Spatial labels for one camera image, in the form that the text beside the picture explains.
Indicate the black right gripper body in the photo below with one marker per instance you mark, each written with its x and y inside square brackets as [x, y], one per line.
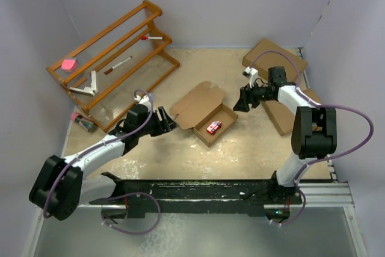
[260, 94]

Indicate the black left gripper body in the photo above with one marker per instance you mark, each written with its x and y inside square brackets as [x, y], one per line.
[154, 127]

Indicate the red toy car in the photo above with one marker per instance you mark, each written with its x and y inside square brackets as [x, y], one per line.
[214, 127]

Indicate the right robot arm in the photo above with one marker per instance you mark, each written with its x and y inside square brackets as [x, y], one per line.
[314, 133]

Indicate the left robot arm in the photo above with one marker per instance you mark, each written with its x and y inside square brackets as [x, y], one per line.
[62, 183]

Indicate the medium folded cardboard box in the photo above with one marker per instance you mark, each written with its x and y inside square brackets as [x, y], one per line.
[281, 117]

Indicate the large folded cardboard box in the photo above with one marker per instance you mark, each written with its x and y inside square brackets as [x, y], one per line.
[272, 55]

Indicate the small folded cardboard box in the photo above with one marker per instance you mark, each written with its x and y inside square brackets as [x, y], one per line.
[311, 94]

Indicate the pink capped green can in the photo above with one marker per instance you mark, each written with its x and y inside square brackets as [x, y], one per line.
[83, 122]

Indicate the orange wooden rack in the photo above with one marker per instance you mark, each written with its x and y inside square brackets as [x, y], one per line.
[149, 66]

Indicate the brown capped white marker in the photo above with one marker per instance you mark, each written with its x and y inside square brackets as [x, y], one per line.
[117, 65]

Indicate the red capped white marker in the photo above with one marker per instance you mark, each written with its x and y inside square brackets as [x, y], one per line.
[151, 38]

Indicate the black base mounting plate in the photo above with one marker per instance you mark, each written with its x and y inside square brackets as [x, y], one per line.
[253, 197]

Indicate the pink eraser block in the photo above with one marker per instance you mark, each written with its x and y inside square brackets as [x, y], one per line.
[69, 64]

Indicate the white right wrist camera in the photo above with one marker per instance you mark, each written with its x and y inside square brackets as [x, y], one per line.
[251, 74]

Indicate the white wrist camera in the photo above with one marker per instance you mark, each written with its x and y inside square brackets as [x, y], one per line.
[251, 74]
[146, 100]

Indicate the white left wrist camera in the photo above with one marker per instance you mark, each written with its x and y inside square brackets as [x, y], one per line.
[146, 100]

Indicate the white angled bracket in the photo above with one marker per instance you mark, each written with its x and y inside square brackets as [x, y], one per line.
[90, 89]

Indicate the aluminium frame rail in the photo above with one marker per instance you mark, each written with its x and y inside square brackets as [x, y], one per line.
[316, 195]

